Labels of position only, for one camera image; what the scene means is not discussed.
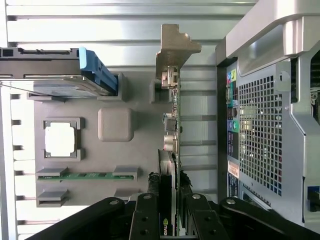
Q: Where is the silver CPU chip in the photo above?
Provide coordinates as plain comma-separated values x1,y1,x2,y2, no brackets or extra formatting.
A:
44,121,76,158

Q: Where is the hard disk blue carrier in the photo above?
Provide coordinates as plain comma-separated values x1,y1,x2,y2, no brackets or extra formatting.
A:
0,46,119,98

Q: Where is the grey open PC case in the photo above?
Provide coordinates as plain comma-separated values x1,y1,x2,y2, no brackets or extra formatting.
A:
215,0,320,228

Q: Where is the green RAM stick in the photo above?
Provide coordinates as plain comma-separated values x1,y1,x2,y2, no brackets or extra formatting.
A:
37,171,139,181

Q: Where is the grey plastic parts rack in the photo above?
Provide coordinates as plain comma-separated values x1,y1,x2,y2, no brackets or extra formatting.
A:
25,71,176,209

